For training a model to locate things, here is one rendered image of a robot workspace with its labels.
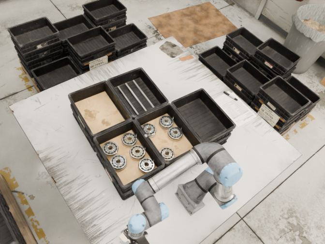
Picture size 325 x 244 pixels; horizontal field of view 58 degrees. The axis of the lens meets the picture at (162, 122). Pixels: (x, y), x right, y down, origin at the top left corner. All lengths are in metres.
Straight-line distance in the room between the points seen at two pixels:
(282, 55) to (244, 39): 0.51
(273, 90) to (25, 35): 2.55
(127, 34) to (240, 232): 2.35
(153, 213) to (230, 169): 0.40
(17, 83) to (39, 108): 1.24
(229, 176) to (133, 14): 3.40
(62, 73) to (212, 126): 1.73
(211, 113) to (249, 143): 0.38
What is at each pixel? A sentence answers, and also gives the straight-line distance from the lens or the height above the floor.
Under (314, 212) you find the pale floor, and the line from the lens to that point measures 3.17.
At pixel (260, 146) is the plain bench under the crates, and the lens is 2.35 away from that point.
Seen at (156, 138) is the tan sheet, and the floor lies 0.83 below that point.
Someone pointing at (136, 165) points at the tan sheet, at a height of 0.83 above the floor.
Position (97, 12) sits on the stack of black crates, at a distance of 3.56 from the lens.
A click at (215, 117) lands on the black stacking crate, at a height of 0.83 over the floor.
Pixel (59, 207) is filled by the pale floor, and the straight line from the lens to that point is 2.73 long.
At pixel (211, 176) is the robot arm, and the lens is 1.80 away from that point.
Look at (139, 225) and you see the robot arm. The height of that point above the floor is 1.26.
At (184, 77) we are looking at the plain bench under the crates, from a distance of 2.59.
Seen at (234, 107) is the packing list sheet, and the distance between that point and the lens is 2.49.
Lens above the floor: 2.53
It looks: 55 degrees down
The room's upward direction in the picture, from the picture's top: 11 degrees clockwise
